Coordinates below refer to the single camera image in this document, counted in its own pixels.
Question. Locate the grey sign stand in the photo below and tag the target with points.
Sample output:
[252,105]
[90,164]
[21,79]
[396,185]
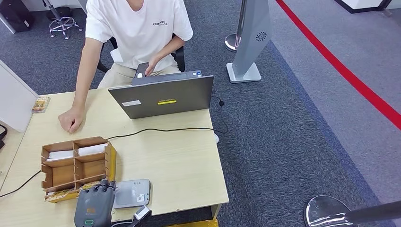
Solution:
[250,31]

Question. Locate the grey card reader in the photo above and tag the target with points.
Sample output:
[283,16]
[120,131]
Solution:
[134,191]

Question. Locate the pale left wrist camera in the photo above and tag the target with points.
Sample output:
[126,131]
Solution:
[142,213]

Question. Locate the white cabinet panel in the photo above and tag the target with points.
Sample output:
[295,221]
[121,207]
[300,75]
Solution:
[83,5]

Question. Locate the person's right forearm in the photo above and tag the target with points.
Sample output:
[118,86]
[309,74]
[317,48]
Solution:
[83,84]

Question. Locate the wooden compartment organiser box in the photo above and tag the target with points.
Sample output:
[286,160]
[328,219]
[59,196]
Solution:
[64,175]

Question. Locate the person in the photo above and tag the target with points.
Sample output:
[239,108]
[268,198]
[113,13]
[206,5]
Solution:
[137,34]

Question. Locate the person's left forearm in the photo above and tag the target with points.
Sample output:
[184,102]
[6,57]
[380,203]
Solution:
[171,47]

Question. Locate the person's left hand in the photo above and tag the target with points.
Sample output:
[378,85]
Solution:
[152,65]

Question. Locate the black round base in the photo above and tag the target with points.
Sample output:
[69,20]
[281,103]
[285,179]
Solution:
[62,12]

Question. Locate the yellow floor tape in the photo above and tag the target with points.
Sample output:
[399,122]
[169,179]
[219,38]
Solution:
[194,224]

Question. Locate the black camera bracket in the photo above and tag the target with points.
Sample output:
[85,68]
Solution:
[136,223]

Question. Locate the chrome stanchion post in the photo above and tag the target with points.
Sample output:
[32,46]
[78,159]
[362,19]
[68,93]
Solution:
[232,41]

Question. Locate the black office chair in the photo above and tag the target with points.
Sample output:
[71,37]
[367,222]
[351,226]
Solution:
[179,58]

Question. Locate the small white object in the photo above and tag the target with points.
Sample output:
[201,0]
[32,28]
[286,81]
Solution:
[216,138]

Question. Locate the white partition panel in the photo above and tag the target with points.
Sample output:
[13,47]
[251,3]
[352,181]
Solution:
[15,100]

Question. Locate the black smartphone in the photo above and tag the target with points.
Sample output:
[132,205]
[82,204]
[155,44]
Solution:
[141,69]

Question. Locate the white rolled towel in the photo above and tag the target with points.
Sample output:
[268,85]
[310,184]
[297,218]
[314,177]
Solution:
[92,149]
[61,155]

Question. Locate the chrome stool base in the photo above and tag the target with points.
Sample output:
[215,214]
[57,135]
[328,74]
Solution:
[64,25]

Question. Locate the grey laptop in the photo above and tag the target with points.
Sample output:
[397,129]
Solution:
[163,97]

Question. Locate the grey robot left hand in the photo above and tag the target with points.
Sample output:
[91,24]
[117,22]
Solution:
[94,203]

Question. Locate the person's right hand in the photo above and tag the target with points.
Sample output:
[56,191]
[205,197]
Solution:
[71,119]

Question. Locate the white black-edged platform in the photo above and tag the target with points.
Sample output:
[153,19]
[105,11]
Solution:
[360,4]

